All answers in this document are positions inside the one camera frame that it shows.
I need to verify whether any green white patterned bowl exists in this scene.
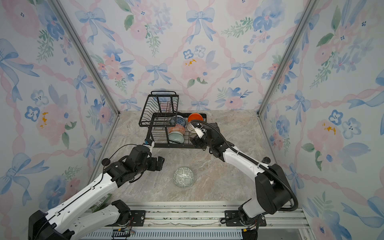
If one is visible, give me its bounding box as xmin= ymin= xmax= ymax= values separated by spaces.
xmin=173 ymin=167 xmax=195 ymax=188

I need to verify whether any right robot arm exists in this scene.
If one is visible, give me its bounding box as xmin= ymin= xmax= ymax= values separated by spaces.
xmin=191 ymin=120 xmax=299 ymax=226

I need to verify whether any dark cap spice bottle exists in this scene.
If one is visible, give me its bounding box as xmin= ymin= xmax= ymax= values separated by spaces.
xmin=262 ymin=157 xmax=271 ymax=164

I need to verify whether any green packet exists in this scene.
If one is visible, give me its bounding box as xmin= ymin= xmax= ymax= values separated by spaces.
xmin=90 ymin=194 xmax=112 ymax=213

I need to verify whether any pale green bowl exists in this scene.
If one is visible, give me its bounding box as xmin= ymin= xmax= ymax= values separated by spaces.
xmin=169 ymin=132 xmax=185 ymax=144

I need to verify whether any orange bowl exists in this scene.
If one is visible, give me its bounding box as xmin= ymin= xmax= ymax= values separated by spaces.
xmin=188 ymin=113 xmax=204 ymax=123

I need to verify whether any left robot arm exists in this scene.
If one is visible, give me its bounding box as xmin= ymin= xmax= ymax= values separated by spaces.
xmin=28 ymin=139 xmax=165 ymax=240

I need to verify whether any black wire dish rack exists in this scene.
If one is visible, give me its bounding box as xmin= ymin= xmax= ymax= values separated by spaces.
xmin=139 ymin=91 xmax=196 ymax=149

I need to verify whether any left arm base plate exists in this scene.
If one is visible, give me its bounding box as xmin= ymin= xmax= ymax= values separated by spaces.
xmin=107 ymin=210 xmax=147 ymax=227

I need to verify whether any white brown patterned bowl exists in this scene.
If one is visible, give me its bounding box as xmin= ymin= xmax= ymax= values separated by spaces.
xmin=187 ymin=122 xmax=196 ymax=134

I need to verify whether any black corrugated cable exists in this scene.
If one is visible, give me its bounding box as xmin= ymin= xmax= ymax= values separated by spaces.
xmin=189 ymin=119 xmax=299 ymax=212

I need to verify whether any blue floral bowl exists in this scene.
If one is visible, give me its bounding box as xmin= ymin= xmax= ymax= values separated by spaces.
xmin=170 ymin=115 xmax=187 ymax=127

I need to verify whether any left dark cap bottle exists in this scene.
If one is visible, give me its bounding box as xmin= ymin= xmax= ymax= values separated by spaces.
xmin=102 ymin=158 xmax=111 ymax=167

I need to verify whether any red white patterned bowl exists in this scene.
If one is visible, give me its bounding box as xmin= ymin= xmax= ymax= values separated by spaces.
xmin=168 ymin=124 xmax=186 ymax=135

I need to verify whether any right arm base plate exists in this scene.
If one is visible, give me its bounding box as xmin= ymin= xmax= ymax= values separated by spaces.
xmin=220 ymin=210 xmax=267 ymax=228

